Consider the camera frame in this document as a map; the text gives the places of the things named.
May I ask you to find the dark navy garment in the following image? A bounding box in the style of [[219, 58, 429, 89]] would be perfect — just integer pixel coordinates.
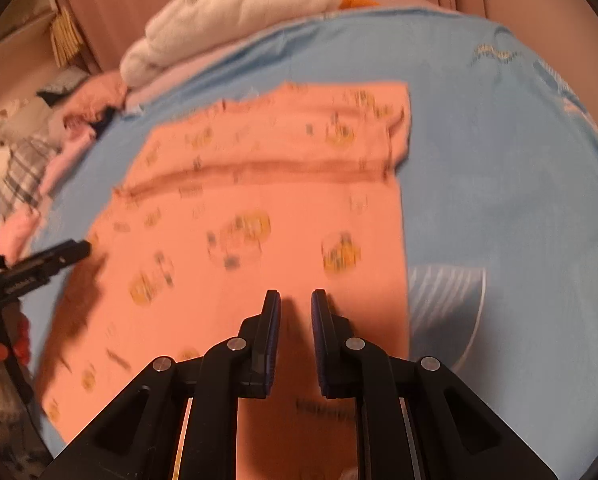
[[86, 109, 118, 132]]

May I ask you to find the white shelf cabinet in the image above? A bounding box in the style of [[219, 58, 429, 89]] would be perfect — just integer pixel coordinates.
[[0, 7, 60, 63]]

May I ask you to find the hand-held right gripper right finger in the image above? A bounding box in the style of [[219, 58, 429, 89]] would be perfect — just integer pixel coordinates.
[[310, 289, 560, 480]]

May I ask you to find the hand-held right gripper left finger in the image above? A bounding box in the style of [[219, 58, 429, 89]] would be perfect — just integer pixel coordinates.
[[39, 289, 282, 480]]

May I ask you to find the crumpled salmon pink garment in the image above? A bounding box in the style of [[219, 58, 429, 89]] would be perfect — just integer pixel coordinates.
[[65, 70, 128, 127]]

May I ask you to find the folded pink garment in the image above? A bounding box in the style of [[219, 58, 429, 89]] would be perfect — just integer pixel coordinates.
[[0, 207, 43, 267]]

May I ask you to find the straw tassel fringe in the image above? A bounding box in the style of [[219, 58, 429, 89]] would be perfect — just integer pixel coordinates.
[[50, 7, 83, 67]]

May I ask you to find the orange printed baby garment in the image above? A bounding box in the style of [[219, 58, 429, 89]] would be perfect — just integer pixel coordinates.
[[36, 80, 414, 446]]

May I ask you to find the blue striped cloth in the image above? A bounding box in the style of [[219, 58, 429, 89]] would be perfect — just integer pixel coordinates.
[[35, 67, 90, 107]]

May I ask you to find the blue floral bed sheet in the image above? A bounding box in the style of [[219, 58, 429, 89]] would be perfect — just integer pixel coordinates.
[[39, 7, 598, 480]]

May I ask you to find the light pink garment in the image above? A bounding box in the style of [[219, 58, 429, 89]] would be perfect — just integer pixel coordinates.
[[39, 125, 98, 202]]

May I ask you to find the grey plaid cloth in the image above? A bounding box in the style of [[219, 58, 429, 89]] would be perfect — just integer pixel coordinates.
[[0, 137, 60, 212]]

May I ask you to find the white plush blanket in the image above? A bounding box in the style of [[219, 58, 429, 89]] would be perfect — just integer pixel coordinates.
[[120, 0, 340, 89]]

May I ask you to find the pale pink blanket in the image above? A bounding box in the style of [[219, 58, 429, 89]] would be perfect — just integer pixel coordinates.
[[126, 0, 430, 112]]

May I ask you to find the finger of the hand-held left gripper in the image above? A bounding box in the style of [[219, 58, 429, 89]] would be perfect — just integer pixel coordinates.
[[0, 240, 92, 291]]

